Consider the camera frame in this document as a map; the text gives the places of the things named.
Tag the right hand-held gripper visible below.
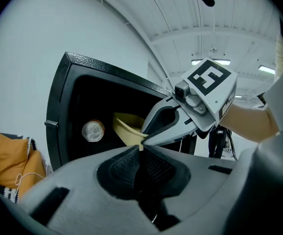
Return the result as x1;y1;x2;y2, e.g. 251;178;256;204
141;57;238;146

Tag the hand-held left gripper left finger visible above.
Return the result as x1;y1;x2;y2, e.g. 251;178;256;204
18;145;157;235

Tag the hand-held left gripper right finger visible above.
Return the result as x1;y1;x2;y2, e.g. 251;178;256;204
141;144;240;230

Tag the beige plastic bowl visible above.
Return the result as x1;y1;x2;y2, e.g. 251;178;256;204
112;112;150;147

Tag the person's right forearm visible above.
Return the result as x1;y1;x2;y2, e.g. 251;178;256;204
218;101;281;144

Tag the orange drink can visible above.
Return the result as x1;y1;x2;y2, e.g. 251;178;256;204
81;118;106;143

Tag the right hand-held gripper camera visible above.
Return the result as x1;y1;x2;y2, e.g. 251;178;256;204
174;80;191;102

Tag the white string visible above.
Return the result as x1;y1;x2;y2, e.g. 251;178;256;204
14;171;47;193

